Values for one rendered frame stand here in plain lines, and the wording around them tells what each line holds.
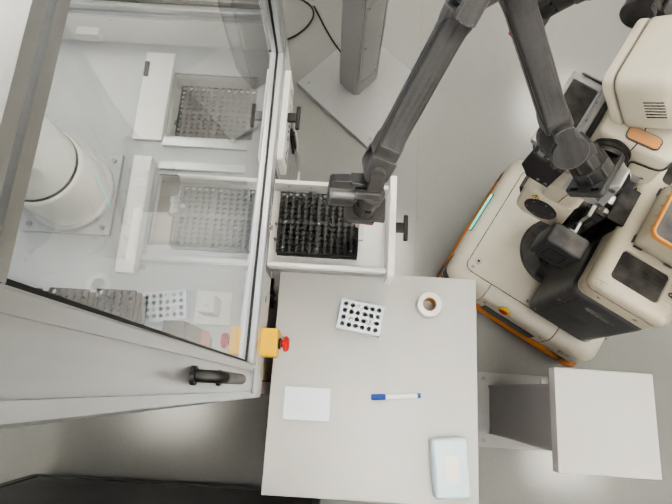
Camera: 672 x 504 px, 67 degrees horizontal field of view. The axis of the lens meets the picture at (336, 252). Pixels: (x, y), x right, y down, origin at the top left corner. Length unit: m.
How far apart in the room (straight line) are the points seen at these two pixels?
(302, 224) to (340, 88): 1.31
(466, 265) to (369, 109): 0.93
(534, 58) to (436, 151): 1.49
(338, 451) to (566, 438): 0.63
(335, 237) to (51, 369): 1.11
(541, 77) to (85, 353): 0.94
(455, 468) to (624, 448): 0.48
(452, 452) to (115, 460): 1.45
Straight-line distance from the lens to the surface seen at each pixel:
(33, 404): 0.38
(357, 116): 2.54
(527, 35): 1.08
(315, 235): 1.40
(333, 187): 1.13
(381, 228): 1.48
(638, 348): 2.62
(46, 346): 0.39
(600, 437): 1.66
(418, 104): 1.07
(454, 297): 1.54
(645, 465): 1.72
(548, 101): 1.14
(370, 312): 1.46
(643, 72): 1.24
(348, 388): 1.48
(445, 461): 1.48
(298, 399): 1.46
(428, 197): 2.44
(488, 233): 2.14
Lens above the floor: 2.24
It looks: 75 degrees down
